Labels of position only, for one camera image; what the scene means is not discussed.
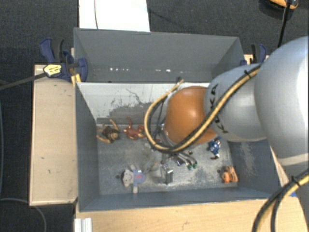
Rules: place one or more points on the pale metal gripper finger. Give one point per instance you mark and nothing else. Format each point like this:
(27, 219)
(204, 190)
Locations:
(169, 176)
(163, 170)

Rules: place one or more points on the blue-shirted pale toy figure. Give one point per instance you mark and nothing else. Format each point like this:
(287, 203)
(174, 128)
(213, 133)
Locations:
(134, 177)

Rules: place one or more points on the blue toy figure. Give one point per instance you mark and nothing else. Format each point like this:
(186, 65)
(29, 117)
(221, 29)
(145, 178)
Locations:
(214, 147)

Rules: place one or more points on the red toy figure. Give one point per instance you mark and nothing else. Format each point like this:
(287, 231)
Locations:
(132, 132)

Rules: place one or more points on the orange toy figure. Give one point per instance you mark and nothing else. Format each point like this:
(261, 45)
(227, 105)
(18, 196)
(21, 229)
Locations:
(228, 175)

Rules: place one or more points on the brown toy figure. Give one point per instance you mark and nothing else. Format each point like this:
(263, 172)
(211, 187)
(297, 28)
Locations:
(109, 132)

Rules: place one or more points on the grey metal bin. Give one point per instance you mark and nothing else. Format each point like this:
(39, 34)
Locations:
(144, 54)

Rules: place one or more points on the pale wood flat board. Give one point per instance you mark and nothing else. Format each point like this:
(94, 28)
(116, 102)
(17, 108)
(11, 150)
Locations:
(53, 141)

